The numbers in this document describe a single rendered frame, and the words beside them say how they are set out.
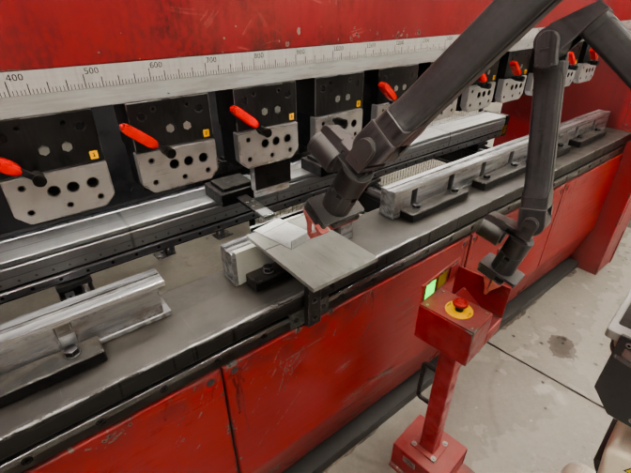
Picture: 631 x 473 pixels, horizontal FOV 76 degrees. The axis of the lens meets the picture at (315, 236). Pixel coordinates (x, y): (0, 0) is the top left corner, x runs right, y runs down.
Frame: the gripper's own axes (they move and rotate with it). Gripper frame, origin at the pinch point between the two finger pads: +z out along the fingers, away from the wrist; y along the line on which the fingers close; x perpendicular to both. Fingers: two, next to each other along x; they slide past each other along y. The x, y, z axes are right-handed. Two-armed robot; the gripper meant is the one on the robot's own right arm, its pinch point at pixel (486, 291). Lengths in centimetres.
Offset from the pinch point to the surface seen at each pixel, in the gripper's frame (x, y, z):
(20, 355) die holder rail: 96, 48, -2
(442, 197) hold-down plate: -23.9, 30.9, -2.7
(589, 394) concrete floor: -71, -49, 71
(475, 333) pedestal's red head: 14.3, -5.0, 1.5
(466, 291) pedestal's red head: -3.4, 5.1, 7.3
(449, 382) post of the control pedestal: 8.3, -6.5, 30.3
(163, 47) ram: 60, 55, -51
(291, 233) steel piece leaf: 39, 39, -12
